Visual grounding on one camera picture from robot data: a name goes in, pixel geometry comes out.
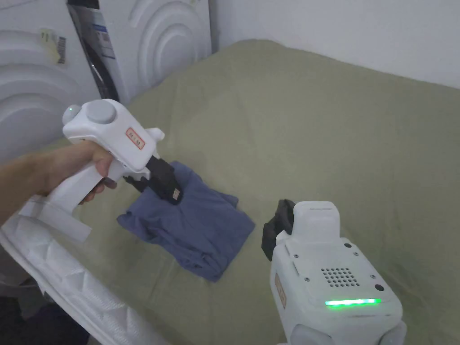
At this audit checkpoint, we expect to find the bed with pale green sheet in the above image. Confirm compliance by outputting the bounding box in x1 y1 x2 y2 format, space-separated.
0 39 460 345

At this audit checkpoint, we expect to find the dark blue shirt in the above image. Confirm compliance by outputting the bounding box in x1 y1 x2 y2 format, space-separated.
116 160 256 283

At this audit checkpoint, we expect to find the white washing machine yellow label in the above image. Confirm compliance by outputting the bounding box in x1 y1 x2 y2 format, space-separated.
0 0 95 169

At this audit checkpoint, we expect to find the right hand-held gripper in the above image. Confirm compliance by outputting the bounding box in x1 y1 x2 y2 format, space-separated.
262 198 409 345

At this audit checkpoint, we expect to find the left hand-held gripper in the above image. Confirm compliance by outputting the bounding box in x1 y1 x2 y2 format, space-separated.
18 100 185 243

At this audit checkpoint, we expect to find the white washing machine dark front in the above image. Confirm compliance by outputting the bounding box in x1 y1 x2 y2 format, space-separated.
66 0 213 107

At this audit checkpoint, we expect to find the person's left hand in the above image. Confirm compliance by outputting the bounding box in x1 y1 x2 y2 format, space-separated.
44 145 118 206

